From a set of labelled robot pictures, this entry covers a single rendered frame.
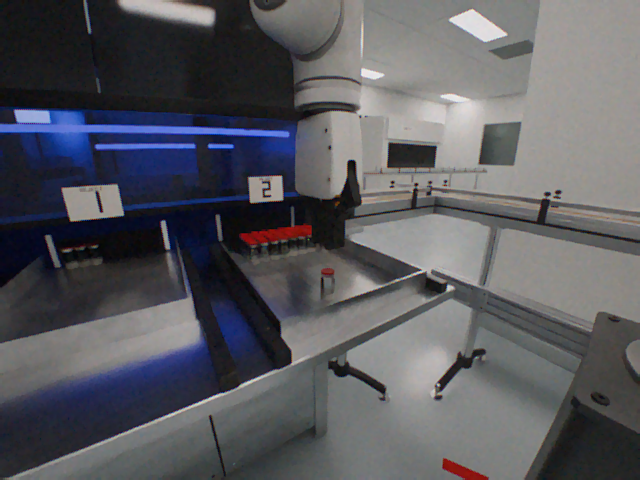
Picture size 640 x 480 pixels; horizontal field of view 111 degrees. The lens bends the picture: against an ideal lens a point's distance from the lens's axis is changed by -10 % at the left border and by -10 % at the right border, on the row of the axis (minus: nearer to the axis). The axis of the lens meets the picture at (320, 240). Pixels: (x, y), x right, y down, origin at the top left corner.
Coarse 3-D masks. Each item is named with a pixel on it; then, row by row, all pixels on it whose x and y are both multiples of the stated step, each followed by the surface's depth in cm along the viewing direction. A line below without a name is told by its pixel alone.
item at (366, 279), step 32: (224, 256) 53; (320, 256) 56; (352, 256) 56; (384, 256) 48; (256, 288) 35; (288, 288) 42; (352, 288) 42; (384, 288) 36; (416, 288) 40; (288, 320) 28; (320, 320) 31
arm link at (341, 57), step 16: (352, 0) 25; (352, 16) 25; (336, 32) 24; (352, 32) 26; (320, 48) 25; (336, 48) 25; (352, 48) 26; (304, 64) 27; (320, 64) 26; (336, 64) 26; (352, 64) 27; (304, 80) 27; (352, 80) 27
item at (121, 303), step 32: (160, 256) 55; (0, 288) 33; (32, 288) 40; (64, 288) 40; (96, 288) 41; (128, 288) 41; (160, 288) 41; (0, 320) 31; (32, 320) 32; (64, 320) 32; (96, 320) 27; (128, 320) 29; (160, 320) 31; (192, 320) 33; (0, 352) 23; (32, 352) 24; (64, 352) 26
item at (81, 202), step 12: (72, 192) 41; (84, 192) 42; (108, 192) 44; (72, 204) 42; (84, 204) 43; (96, 204) 44; (108, 204) 45; (120, 204) 46; (72, 216) 42; (84, 216) 43; (96, 216) 44; (108, 216) 45
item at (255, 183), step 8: (280, 176) 62; (256, 184) 59; (264, 184) 60; (272, 184) 61; (280, 184) 62; (256, 192) 60; (272, 192) 62; (280, 192) 63; (256, 200) 60; (264, 200) 61; (272, 200) 62
